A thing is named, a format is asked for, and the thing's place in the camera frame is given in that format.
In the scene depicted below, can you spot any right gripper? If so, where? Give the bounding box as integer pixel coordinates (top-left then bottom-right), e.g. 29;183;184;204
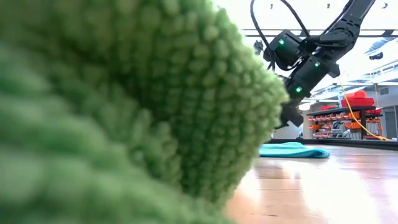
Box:
278;55;341;129

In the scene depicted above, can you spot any blue microfiber towel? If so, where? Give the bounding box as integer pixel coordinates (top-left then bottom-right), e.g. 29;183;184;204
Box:
258;141;331;159

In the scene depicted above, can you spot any green microfiber towel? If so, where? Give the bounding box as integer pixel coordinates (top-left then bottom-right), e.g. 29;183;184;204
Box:
0;0;290;224

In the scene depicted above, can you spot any red background object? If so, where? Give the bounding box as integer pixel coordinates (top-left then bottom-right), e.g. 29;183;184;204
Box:
341;90;376;108

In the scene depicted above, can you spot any black shelf with orange bins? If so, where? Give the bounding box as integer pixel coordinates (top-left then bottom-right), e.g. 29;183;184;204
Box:
306;105;384;140

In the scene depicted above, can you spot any grey cabinet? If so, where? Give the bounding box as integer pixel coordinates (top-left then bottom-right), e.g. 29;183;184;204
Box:
384;105;398;139

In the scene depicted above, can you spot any black aluminium table frame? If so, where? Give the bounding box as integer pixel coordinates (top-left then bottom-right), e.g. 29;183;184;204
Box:
267;138;398;152

